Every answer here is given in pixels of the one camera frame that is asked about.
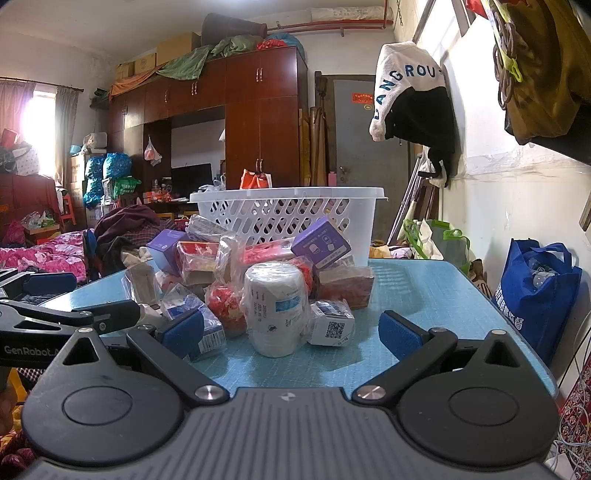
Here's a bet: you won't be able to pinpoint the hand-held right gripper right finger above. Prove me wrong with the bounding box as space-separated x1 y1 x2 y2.
350 309 528 411

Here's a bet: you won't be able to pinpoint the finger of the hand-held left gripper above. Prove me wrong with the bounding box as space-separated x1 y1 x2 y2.
0 270 78 304
0 299 141 335

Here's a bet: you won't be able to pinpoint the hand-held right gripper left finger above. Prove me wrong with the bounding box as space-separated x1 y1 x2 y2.
58 308 230 411

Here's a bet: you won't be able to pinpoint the blue white packet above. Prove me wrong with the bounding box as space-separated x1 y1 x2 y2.
161 282 227 361

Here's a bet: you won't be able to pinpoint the red patterned plastic packet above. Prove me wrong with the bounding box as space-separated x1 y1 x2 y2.
205 281 250 337
288 255 319 298

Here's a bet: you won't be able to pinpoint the small white printed box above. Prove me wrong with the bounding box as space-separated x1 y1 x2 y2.
305 299 356 347

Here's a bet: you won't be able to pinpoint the purple box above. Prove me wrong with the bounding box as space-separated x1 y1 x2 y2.
291 216 354 273
147 229 190 278

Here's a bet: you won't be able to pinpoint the white toilet paper roll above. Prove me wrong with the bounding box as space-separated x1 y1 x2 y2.
242 261 309 358

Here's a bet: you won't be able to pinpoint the white plastic basket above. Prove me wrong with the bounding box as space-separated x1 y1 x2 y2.
189 187 389 268

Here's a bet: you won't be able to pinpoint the person's left hand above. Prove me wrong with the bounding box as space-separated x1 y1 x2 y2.
0 385 28 437

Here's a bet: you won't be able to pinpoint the pink floral blanket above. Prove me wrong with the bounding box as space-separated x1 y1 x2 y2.
0 231 88 283

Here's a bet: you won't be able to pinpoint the clear plastic packet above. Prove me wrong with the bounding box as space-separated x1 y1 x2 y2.
124 264 160 306

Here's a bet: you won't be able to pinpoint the white red printed box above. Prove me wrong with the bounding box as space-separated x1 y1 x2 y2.
175 241 220 284

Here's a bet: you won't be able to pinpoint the brown box in plastic wrap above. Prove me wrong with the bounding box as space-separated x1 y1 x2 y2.
316 265 376 310

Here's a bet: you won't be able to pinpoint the red stool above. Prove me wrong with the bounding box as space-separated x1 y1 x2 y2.
58 194 77 229

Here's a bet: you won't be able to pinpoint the red covered cabinet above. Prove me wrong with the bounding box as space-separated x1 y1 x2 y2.
0 173 61 227

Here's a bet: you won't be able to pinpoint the dark maroon clothes pile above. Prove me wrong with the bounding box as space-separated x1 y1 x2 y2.
95 205 162 278

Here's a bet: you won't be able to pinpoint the green white tote bag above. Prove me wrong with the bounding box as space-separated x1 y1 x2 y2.
402 219 472 273

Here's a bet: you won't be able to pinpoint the grey white tissue pack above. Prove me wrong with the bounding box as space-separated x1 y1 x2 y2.
186 215 232 243

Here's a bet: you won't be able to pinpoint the pink tissue pack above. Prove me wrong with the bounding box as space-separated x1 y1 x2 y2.
238 237 296 268

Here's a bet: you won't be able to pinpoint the tall blue plastic bag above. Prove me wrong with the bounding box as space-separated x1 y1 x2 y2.
84 157 106 207

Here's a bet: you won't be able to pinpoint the white dotted bag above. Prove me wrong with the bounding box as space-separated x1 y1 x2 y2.
11 145 40 176

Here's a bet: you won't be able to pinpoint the green plastic bag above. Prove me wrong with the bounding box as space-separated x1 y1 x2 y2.
113 178 141 199

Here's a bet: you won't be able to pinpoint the blue tote bag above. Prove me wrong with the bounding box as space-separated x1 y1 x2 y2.
492 239 583 365

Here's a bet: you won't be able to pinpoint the grey curtain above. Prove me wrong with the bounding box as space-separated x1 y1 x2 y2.
55 88 81 195

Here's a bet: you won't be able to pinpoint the black television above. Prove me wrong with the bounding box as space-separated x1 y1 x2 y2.
171 164 214 195

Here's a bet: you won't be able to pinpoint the orange hanging bag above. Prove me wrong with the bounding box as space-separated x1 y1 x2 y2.
240 168 272 190

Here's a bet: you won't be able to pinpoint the white hanging plastic bag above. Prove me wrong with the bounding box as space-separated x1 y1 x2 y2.
144 136 163 167

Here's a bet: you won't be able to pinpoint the pink curtain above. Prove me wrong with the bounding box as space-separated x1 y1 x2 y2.
0 79 37 139

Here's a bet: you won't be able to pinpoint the grey door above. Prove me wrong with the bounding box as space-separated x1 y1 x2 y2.
333 76 411 241

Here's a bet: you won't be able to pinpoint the red patterned rug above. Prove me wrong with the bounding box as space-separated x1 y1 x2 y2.
556 369 591 444

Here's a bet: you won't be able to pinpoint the wooden planks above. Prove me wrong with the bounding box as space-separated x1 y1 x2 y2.
299 71 335 188

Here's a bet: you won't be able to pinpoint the brown wooden wardrobe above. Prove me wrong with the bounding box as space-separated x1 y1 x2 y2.
108 46 309 222

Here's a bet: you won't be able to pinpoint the white black hanging garment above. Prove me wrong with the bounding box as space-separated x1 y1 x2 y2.
369 41 458 188

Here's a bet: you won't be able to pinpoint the green cloth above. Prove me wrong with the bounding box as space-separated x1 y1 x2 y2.
157 34 259 81

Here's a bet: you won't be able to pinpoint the large cardboard box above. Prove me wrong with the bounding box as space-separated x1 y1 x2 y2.
156 31 201 65

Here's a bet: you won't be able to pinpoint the olive hanging bag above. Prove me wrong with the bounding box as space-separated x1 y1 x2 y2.
489 0 591 146

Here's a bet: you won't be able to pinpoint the dark rolled mat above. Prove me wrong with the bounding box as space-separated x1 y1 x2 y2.
201 13 267 47

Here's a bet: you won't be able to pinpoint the red pipe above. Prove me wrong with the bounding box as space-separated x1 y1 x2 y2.
268 18 393 34

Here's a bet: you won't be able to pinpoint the white cables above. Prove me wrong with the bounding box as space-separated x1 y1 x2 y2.
549 434 591 480

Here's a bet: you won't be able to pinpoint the brown coiled rope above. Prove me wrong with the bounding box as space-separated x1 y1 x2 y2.
492 9 532 112

